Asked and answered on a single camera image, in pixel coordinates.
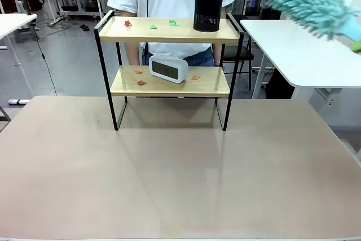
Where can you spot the teal microfiber duster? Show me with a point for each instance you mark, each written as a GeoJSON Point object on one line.
{"type": "Point", "coordinates": [304, 1]}

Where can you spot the person's left forearm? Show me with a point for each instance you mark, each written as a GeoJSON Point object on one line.
{"type": "Point", "coordinates": [217, 54]}

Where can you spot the person's right forearm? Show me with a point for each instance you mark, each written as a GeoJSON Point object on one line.
{"type": "Point", "coordinates": [133, 52]}

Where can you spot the two-tier wood metal shelf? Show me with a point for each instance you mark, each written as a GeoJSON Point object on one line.
{"type": "Point", "coordinates": [169, 37]}

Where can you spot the large white side table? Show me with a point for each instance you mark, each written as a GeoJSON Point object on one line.
{"type": "Point", "coordinates": [296, 54]}

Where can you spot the dark bag under table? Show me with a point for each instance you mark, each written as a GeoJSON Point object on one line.
{"type": "Point", "coordinates": [279, 85]}

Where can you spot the black folding chair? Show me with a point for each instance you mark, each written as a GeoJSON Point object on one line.
{"type": "Point", "coordinates": [237, 52]}

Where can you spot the black mesh pen holder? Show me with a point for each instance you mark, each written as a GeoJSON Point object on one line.
{"type": "Point", "coordinates": [207, 9]}

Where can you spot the orange paper scrap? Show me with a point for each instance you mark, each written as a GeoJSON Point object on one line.
{"type": "Point", "coordinates": [138, 72]}
{"type": "Point", "coordinates": [195, 77]}

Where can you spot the white digital alarm clock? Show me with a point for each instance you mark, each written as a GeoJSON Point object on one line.
{"type": "Point", "coordinates": [181, 75]}

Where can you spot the green paper scrap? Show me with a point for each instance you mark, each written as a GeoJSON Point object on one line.
{"type": "Point", "coordinates": [173, 22]}
{"type": "Point", "coordinates": [153, 26]}

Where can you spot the red paper scrap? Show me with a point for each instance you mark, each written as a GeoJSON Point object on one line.
{"type": "Point", "coordinates": [127, 23]}
{"type": "Point", "coordinates": [141, 83]}

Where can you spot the small black floor object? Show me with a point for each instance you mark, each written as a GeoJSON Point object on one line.
{"type": "Point", "coordinates": [84, 27]}

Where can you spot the white power strip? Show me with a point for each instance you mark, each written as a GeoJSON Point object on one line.
{"type": "Point", "coordinates": [18, 101]}
{"type": "Point", "coordinates": [55, 21]}

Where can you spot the small white table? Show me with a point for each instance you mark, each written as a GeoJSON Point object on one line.
{"type": "Point", "coordinates": [11, 22]}

